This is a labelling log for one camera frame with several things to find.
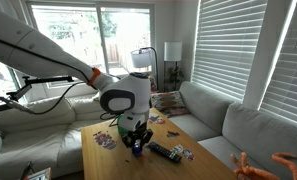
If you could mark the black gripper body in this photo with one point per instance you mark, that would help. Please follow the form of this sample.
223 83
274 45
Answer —
133 134

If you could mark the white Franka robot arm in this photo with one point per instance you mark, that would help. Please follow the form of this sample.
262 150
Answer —
38 53

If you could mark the small stuffed toy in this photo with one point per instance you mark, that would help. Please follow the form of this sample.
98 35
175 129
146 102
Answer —
153 82

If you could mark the orange octopus plush toy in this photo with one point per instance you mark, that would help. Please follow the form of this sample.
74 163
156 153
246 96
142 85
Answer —
251 173

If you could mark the black remote control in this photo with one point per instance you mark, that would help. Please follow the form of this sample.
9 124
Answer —
164 152

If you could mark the small dark sticker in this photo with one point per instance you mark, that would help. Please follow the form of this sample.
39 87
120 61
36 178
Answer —
172 134

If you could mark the small white card sticker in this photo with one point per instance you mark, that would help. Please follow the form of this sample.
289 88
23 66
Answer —
178 149

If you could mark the patterned throw pillow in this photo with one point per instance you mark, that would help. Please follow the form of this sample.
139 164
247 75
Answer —
169 103

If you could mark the wooden table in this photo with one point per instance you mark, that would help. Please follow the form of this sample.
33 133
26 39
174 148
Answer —
201 166

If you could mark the grey fabric sofa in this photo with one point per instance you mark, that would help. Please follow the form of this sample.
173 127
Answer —
204 106

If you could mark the green potted plant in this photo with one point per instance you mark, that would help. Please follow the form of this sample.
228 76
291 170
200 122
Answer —
174 75

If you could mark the arc floor lamp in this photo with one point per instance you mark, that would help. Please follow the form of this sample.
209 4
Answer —
141 59

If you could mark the cylinder shade floor lamp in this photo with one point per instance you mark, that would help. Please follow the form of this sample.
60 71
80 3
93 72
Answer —
173 51

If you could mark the white leather sofa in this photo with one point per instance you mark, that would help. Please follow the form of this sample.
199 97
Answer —
38 143

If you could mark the small framed screen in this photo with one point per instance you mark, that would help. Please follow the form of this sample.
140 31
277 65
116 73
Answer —
41 174

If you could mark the sliding glass window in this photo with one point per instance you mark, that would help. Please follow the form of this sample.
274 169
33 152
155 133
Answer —
88 33

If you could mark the wide white window blinds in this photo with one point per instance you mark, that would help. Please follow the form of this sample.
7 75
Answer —
228 50

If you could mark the narrow white window blinds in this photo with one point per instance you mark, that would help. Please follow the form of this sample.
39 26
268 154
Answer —
291 83

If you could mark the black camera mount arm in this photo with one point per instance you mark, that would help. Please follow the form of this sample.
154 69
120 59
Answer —
48 80

